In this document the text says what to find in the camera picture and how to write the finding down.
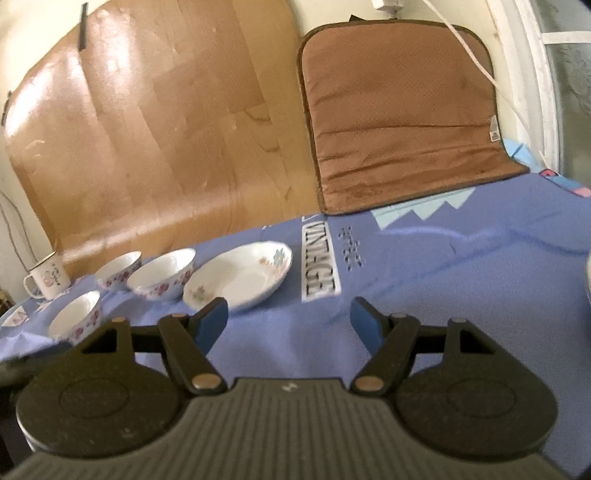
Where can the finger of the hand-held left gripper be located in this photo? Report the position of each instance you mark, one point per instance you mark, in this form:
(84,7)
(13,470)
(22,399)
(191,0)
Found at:
(18,367)

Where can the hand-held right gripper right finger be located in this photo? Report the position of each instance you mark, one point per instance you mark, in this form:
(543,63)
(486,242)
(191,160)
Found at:
(365,322)

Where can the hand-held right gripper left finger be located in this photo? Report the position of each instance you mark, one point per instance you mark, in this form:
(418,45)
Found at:
(210,322)

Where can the white floral plate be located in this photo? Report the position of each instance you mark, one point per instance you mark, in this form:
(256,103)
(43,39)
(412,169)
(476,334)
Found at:
(588,274)
(13,317)
(242,279)

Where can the white bowl pink flowers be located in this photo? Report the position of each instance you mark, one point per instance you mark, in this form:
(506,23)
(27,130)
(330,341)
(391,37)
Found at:
(74,318)
(121,268)
(161,273)

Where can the white enamel mug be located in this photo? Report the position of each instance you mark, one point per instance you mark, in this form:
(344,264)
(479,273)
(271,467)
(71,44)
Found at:
(48,279)

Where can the blue printed blanket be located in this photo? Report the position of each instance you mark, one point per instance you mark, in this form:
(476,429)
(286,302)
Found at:
(461,258)

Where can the wood pattern sheet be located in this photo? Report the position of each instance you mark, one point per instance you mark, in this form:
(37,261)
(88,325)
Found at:
(152,138)

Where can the brown seat cushion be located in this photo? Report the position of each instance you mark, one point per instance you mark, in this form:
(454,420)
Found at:
(397,124)

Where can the pink patterned cloth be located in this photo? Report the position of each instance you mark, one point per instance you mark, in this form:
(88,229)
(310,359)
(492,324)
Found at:
(565,183)

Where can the white power adapter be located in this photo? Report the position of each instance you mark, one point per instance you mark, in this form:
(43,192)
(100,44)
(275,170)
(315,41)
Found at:
(388,6)

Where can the frosted floral window glass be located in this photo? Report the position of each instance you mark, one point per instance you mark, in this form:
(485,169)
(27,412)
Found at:
(570,78)

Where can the white window frame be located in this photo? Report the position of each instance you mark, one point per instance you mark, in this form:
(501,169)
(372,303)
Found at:
(521,69)

